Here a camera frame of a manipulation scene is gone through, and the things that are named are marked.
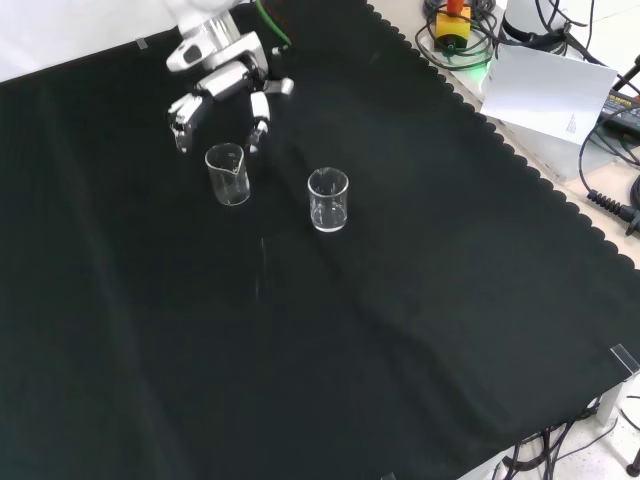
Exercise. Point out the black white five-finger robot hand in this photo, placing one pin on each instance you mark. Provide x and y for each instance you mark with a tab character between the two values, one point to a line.
235	55

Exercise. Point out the clear glass beaker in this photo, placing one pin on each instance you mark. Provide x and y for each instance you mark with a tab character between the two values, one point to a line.
328	210
228	180

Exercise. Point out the clear cloth clip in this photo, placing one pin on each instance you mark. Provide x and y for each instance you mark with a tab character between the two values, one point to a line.
625	359
142	44

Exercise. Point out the yellow stop button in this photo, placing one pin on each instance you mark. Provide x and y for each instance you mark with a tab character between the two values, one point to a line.
452	27

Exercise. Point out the black bench cloth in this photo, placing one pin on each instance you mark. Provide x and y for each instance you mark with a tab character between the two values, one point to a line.
250	325

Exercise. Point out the pale board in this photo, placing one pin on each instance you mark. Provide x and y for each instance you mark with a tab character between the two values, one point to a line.
545	95

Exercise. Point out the black power adapter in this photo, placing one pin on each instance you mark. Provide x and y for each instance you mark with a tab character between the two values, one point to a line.
622	107

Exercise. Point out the white table leg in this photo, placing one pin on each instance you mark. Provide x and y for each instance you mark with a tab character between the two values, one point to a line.
617	400

